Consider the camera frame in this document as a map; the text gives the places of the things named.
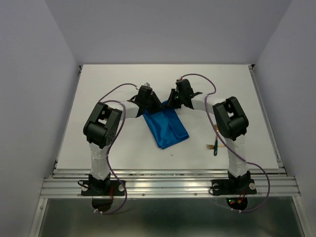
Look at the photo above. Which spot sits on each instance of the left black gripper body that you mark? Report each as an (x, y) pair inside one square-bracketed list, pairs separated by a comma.
[(146, 104)]

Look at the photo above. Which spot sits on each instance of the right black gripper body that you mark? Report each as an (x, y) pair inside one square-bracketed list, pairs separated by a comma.
[(179, 97)]

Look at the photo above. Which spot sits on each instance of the blue cloth napkin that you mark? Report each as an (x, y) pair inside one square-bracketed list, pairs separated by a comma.
[(166, 127)]

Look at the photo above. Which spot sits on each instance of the gold spoon green handle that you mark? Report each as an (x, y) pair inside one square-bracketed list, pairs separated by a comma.
[(215, 151)]

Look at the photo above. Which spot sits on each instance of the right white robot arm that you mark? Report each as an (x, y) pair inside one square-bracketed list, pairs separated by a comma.
[(230, 127)]

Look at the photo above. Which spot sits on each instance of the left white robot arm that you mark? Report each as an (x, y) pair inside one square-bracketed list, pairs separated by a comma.
[(102, 127)]

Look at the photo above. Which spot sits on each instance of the gold fork green handle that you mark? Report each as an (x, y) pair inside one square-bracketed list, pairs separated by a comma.
[(212, 147)]

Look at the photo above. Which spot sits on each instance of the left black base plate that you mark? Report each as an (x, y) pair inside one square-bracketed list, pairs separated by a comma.
[(113, 188)]

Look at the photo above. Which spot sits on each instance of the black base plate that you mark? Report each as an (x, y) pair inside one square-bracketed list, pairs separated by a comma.
[(229, 187), (113, 188)]

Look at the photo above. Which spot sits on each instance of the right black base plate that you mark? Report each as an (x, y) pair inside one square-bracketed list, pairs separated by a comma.
[(229, 187)]

